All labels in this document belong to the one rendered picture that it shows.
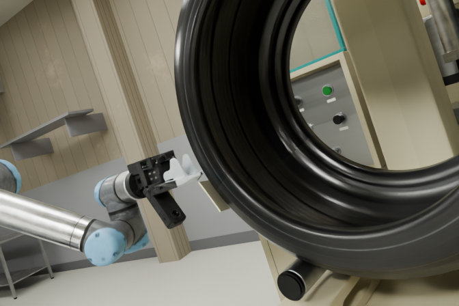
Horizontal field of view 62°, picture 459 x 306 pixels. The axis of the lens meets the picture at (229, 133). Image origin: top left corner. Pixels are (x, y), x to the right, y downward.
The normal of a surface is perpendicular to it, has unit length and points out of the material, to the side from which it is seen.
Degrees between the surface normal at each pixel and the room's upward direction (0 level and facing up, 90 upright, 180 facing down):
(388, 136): 90
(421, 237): 100
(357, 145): 90
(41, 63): 90
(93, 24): 90
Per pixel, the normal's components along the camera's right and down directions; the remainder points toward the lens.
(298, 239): -0.61, 0.38
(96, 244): -0.07, 0.02
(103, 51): -0.48, 0.16
